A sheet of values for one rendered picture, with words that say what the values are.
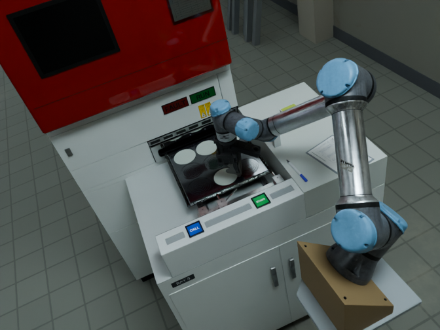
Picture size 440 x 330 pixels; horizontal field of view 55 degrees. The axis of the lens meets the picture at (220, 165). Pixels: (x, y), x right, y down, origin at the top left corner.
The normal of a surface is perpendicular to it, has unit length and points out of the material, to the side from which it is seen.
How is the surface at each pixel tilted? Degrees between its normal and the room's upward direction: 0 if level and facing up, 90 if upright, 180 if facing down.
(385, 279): 0
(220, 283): 90
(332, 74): 41
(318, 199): 90
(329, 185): 90
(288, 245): 90
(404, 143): 0
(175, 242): 0
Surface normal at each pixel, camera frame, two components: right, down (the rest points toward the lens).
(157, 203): -0.19, -0.72
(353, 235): -0.65, 0.07
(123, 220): 0.35, 0.58
